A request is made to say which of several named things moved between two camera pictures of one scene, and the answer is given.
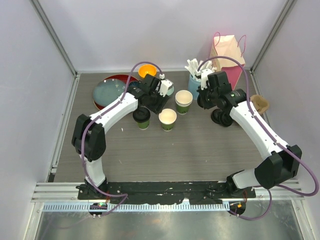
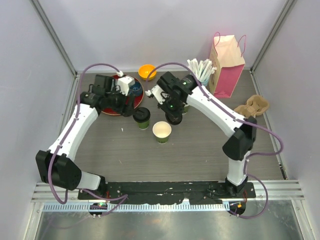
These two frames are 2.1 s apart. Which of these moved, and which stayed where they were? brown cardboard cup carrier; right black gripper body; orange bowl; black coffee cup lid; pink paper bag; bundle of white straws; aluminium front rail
Moved: right black gripper body
Stayed: aluminium front rail; orange bowl; pink paper bag; brown cardboard cup carrier; black coffee cup lid; bundle of white straws
